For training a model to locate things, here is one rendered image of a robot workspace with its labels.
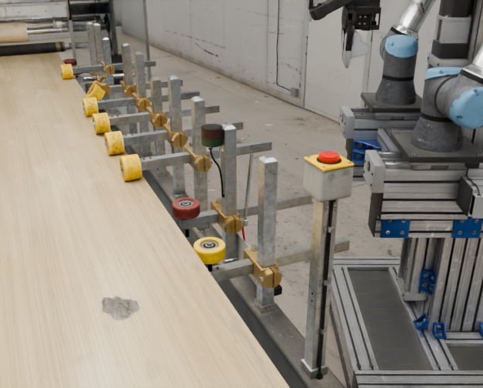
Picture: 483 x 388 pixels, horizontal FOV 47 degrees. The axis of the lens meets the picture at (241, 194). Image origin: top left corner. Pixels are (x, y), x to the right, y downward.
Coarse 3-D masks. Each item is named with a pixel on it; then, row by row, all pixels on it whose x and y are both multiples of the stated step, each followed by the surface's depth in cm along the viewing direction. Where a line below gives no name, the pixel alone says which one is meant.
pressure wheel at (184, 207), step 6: (186, 198) 163; (192, 198) 163; (174, 204) 159; (180, 204) 160; (186, 204) 159; (192, 204) 160; (198, 204) 159; (174, 210) 158; (180, 210) 157; (186, 210) 157; (192, 210) 157; (198, 210) 160; (180, 216) 158; (186, 216) 157; (192, 216) 158; (186, 234) 164
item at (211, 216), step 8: (304, 192) 177; (280, 200) 172; (288, 200) 173; (296, 200) 174; (304, 200) 175; (240, 208) 167; (248, 208) 168; (256, 208) 169; (280, 208) 173; (200, 216) 162; (208, 216) 163; (216, 216) 164; (240, 216) 168; (184, 224) 161; (192, 224) 162; (200, 224) 163
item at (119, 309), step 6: (102, 300) 117; (108, 300) 117; (114, 300) 116; (120, 300) 116; (126, 300) 116; (132, 300) 116; (108, 306) 114; (114, 306) 115; (120, 306) 113; (126, 306) 115; (132, 306) 115; (138, 306) 116; (108, 312) 114; (114, 312) 113; (120, 312) 113; (126, 312) 113; (114, 318) 112; (120, 318) 112; (126, 318) 112
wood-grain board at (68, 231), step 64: (0, 64) 337; (64, 64) 337; (0, 128) 224; (64, 128) 224; (0, 192) 168; (64, 192) 168; (128, 192) 168; (0, 256) 134; (64, 256) 134; (128, 256) 134; (192, 256) 134; (0, 320) 112; (64, 320) 112; (128, 320) 112; (192, 320) 112; (0, 384) 96; (64, 384) 96; (128, 384) 96; (192, 384) 96; (256, 384) 96
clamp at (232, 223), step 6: (216, 204) 167; (216, 210) 165; (222, 216) 161; (228, 216) 160; (234, 216) 160; (222, 222) 162; (228, 222) 159; (234, 222) 159; (240, 222) 160; (222, 228) 163; (228, 228) 159; (234, 228) 160; (240, 228) 161
